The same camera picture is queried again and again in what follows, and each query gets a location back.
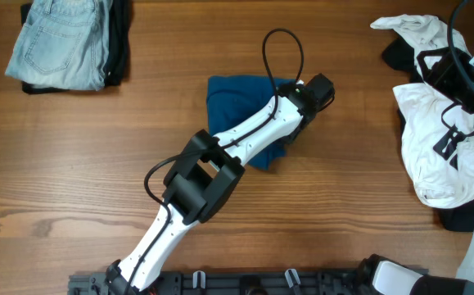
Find blue t-shirt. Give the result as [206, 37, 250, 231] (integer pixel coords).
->
[206, 75, 303, 170]

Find white printed t-shirt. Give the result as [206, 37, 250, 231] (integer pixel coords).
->
[370, 14, 474, 209]

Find black mounting rail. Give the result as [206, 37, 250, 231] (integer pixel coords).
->
[67, 265, 430, 295]

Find folded light blue jeans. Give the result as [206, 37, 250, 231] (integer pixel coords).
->
[5, 0, 113, 91]

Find folded black garment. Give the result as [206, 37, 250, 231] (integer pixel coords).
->
[20, 0, 133, 95]

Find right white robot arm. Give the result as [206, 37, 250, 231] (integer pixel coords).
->
[351, 15, 474, 294]

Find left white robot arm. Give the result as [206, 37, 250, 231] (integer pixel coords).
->
[106, 74, 335, 294]

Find black garment under white shirt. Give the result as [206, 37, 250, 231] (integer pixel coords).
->
[381, 36, 474, 233]

